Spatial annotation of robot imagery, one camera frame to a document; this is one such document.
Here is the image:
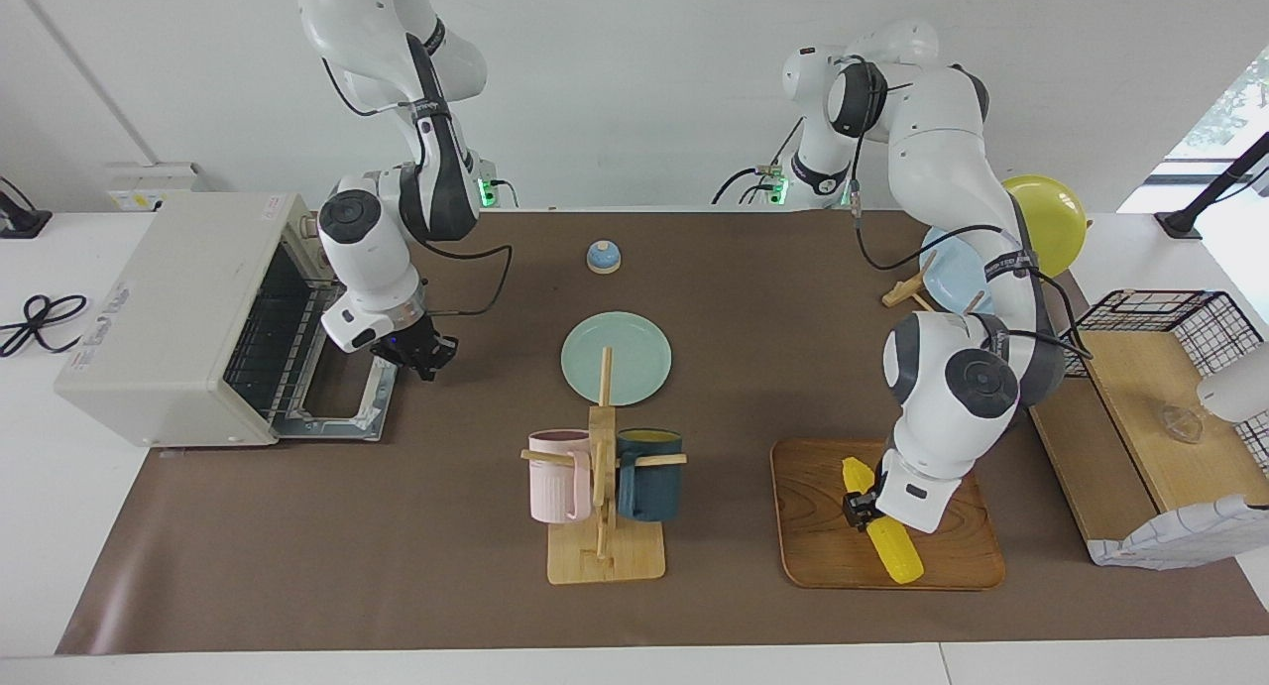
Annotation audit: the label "beige toaster oven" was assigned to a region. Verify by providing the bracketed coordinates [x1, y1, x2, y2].
[55, 191, 400, 449]

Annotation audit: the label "wooden mug tree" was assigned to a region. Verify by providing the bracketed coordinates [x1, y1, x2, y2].
[520, 346, 688, 585]

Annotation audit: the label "black base cables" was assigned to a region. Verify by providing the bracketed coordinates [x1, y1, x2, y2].
[712, 120, 794, 207]

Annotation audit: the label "brown table mat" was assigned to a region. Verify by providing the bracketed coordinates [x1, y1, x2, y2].
[55, 209, 1269, 656]

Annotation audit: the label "white wall socket box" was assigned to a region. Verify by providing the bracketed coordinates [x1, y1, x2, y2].
[104, 163, 204, 213]

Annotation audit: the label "brown wooden tray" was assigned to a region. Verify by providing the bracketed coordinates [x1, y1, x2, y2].
[770, 438, 1006, 592]

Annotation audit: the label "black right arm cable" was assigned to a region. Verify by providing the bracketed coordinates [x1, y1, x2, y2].
[322, 56, 515, 319]

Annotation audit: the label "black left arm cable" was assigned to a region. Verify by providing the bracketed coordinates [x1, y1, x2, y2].
[848, 120, 1094, 361]

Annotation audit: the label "yellow corn cob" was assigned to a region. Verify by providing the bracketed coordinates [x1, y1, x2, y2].
[841, 457, 925, 585]

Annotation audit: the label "light blue plate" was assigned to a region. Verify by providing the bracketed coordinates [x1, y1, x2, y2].
[919, 226, 1004, 316]

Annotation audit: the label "black loose cable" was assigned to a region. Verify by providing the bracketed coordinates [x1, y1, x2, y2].
[0, 293, 88, 359]

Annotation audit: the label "dark blue mug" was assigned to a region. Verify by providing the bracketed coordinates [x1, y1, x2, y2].
[616, 428, 684, 523]

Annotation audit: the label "white checked cloth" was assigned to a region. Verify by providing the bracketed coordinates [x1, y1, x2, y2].
[1086, 494, 1269, 570]

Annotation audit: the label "black desk clamp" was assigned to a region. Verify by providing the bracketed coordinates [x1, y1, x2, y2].
[0, 176, 53, 240]

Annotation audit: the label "pink mug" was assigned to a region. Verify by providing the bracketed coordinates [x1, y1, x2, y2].
[526, 429, 594, 524]

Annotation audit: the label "yellow plate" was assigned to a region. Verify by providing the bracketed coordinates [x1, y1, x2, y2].
[1001, 174, 1089, 279]

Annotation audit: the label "wooden plate rack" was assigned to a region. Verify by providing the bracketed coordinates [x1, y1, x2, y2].
[881, 249, 992, 315]

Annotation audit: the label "toaster oven door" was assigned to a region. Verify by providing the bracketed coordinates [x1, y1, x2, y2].
[273, 348, 400, 442]

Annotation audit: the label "wire oven rack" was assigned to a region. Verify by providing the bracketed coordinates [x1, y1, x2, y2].
[223, 244, 343, 418]

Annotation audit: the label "clear glass item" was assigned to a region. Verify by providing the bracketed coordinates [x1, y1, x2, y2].
[1153, 400, 1206, 445]

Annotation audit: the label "black clamp stand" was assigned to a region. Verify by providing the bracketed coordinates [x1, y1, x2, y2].
[1155, 130, 1269, 240]

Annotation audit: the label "black wire basket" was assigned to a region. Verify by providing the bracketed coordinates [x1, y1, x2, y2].
[1061, 288, 1269, 443]

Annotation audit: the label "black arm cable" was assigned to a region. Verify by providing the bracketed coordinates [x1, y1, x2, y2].
[848, 120, 1094, 361]
[322, 56, 515, 319]

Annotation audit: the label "pale green plate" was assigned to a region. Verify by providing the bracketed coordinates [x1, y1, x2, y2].
[560, 311, 673, 407]

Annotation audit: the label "white rounded device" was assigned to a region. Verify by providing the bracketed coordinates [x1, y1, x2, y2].
[1196, 342, 1269, 425]

